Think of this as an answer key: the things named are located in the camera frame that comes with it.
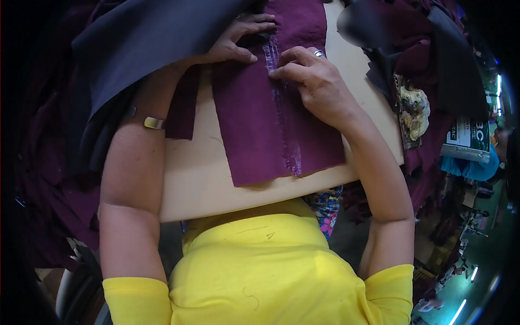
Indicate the narrow maroon fabric strip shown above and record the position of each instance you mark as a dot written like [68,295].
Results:
[183,107]

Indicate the person's left index finger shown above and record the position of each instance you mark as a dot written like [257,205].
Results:
[256,28]

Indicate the person's right fingers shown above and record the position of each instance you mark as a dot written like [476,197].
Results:
[290,71]

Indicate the maroon fabric piece with seam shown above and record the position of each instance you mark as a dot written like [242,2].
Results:
[252,122]

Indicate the person's right hand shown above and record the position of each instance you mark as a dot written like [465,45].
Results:
[321,89]

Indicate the dark navy fabric sheet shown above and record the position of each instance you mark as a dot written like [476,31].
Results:
[142,40]

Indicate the green and white printed bag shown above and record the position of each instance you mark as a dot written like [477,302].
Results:
[467,138]

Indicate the blue plastic bag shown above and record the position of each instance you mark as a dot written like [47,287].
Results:
[475,168]

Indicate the person's body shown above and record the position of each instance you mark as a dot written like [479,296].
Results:
[264,276]

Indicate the person's left hand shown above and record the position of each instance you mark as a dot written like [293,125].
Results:
[227,44]

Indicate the grey chair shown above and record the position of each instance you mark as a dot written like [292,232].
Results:
[77,292]

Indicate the person's left thumb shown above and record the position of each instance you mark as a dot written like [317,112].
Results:
[239,55]

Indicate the heap of maroon fabric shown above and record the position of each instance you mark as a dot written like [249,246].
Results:
[414,53]
[48,183]

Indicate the yellow printed rag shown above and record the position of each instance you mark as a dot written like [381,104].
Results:
[414,109]

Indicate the person's left middle finger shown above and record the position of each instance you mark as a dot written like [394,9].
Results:
[258,17]

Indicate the dark grey fabric sheet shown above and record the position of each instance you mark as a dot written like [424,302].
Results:
[455,65]

